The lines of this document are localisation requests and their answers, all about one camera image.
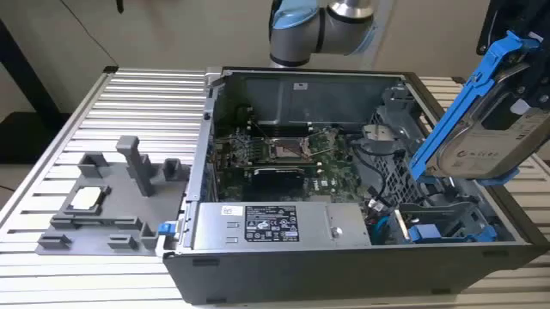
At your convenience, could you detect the black desk stand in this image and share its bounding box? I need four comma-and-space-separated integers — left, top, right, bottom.
0, 19, 74, 164

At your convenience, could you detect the thin metal locking lever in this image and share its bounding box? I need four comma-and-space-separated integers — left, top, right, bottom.
250, 119, 271, 142

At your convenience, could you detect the gray parts rack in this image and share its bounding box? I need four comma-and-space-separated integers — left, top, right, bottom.
35, 135, 193, 257

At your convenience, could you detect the blue wire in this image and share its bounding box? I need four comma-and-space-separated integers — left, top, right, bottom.
372, 214, 393, 244

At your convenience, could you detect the green motherboard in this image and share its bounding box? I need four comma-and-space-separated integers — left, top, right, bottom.
213, 125, 376, 203

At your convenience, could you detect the CPU socket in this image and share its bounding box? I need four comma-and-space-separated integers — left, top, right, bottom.
269, 136, 310, 161

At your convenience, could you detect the black wire bundle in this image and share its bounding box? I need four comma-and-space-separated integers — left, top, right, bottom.
350, 136, 400, 212

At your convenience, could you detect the black open PC case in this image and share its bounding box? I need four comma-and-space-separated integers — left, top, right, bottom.
162, 66, 550, 305

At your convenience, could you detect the silver CPU chip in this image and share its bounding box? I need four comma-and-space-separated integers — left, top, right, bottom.
71, 186, 107, 209

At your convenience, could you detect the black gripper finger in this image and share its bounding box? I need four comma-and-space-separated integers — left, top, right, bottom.
476, 0, 505, 56
514, 0, 550, 109

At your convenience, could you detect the black RAM slot bank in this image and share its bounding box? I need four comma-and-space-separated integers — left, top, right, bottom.
253, 122, 316, 136

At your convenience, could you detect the metal disk bay cage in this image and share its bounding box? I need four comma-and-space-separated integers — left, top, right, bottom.
365, 85, 517, 245

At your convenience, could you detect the blue case latch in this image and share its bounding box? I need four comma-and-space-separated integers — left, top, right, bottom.
158, 221, 178, 238

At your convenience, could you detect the black graphics card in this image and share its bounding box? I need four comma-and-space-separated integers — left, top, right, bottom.
243, 165, 316, 202

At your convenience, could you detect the silver power supply unit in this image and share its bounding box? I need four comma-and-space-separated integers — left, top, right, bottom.
191, 201, 373, 250

